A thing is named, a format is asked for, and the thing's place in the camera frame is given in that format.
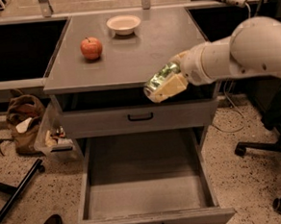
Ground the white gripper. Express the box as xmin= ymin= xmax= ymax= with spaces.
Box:
xmin=152 ymin=44 xmax=214 ymax=103

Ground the green soda can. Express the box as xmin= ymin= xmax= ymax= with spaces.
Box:
xmin=143 ymin=62 xmax=181 ymax=101

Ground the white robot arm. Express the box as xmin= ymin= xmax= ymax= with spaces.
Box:
xmin=143 ymin=16 xmax=281 ymax=103

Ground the grey drawer cabinet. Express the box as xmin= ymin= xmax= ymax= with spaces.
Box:
xmin=38 ymin=3 xmax=239 ymax=224

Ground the closed top drawer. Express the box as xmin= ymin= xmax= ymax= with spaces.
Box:
xmin=59 ymin=100 xmax=218 ymax=138

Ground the open middle drawer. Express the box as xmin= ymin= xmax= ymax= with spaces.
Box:
xmin=75 ymin=129 xmax=235 ymax=224

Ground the white bowl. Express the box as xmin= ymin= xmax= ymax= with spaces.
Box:
xmin=106 ymin=14 xmax=141 ymax=36

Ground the red apple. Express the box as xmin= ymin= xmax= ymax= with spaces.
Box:
xmin=80 ymin=37 xmax=103 ymax=61

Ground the clear plastic storage bin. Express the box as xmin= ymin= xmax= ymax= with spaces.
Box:
xmin=34 ymin=103 xmax=80 ymax=162

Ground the black metal stand leg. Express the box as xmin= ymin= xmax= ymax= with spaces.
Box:
xmin=0 ymin=159 xmax=45 ymax=224

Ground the grey cable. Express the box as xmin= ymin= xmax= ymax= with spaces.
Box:
xmin=204 ymin=3 xmax=262 ymax=136

